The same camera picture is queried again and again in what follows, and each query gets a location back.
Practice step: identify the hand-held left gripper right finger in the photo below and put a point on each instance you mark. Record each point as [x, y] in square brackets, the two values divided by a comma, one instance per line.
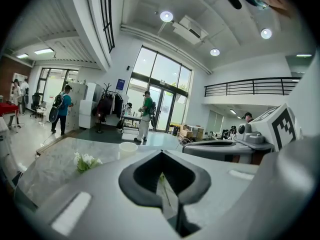
[220, 184]

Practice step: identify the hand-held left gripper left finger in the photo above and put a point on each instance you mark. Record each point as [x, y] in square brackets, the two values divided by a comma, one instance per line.
[100, 196]

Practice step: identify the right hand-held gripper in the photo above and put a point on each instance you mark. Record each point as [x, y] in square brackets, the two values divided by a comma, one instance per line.
[275, 126]

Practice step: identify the white flowers bunch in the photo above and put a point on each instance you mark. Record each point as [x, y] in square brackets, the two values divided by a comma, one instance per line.
[86, 161]

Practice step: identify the cream vase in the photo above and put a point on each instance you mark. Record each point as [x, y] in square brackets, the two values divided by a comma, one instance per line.
[128, 150]

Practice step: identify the pile of cardboard boxes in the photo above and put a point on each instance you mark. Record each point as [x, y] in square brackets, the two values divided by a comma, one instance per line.
[191, 130]

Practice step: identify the yellow and black bin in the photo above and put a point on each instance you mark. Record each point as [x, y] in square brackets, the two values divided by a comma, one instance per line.
[175, 129]

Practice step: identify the grey marble table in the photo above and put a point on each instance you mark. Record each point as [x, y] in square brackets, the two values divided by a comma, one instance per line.
[62, 154]

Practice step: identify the black mezzanine railing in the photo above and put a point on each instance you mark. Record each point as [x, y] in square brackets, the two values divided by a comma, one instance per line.
[106, 14]
[252, 82]

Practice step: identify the white side table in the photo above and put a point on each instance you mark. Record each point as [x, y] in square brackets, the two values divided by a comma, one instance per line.
[130, 119]

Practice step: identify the white cabinet stack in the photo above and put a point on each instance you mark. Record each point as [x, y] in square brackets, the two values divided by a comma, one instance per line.
[87, 109]

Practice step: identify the black coat rack with clothes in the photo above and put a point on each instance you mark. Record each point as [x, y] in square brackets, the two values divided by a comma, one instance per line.
[110, 104]

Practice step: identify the large glass entrance window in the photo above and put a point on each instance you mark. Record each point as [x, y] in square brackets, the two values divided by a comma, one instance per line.
[162, 66]

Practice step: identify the round ceiling lamp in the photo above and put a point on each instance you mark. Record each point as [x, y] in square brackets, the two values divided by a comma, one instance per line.
[166, 16]
[266, 33]
[215, 52]

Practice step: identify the grey metal locker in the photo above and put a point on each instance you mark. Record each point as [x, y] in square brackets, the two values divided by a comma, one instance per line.
[77, 101]

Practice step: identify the black office chair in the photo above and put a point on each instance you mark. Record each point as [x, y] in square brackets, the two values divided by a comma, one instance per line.
[36, 100]

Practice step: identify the white ceiling air conditioner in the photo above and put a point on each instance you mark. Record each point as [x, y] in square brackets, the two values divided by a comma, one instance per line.
[190, 29]

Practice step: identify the rectangular ceiling light panel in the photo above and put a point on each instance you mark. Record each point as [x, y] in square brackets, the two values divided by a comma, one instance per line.
[22, 56]
[43, 51]
[304, 55]

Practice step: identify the blue wall poster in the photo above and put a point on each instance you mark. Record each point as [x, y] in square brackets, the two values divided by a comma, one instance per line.
[121, 84]

